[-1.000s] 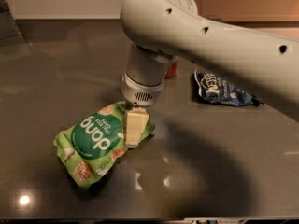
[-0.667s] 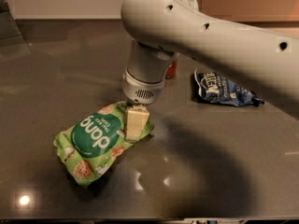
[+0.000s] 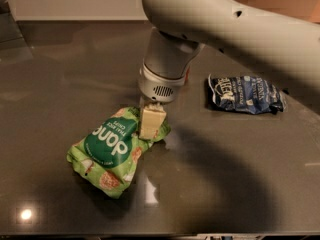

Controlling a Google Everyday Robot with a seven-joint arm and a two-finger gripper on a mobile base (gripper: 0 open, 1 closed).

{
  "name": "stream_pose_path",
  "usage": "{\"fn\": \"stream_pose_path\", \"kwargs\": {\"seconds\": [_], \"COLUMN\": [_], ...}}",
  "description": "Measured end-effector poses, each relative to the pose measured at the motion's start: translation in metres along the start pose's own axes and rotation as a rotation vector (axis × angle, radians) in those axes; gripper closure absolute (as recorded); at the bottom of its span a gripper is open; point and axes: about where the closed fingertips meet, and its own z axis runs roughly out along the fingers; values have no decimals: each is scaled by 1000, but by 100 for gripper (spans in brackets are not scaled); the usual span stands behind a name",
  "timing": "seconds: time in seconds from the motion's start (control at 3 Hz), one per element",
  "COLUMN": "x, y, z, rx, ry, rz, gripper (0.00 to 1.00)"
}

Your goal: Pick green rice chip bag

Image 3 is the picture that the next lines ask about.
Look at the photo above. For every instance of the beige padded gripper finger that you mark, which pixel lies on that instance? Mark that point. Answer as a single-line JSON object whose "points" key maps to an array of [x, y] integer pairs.
{"points": [[152, 115]]}

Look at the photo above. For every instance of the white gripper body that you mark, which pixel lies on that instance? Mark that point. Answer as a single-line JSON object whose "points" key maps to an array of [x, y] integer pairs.
{"points": [[157, 87]]}

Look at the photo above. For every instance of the green rice chip bag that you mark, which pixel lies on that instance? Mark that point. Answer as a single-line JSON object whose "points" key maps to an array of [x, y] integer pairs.
{"points": [[108, 156]]}

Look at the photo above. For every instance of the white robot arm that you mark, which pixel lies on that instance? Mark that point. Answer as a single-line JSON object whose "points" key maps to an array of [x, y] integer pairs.
{"points": [[282, 47]]}

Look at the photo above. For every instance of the blue chip bag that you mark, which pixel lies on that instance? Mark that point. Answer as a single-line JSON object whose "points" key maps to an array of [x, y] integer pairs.
{"points": [[245, 94]]}

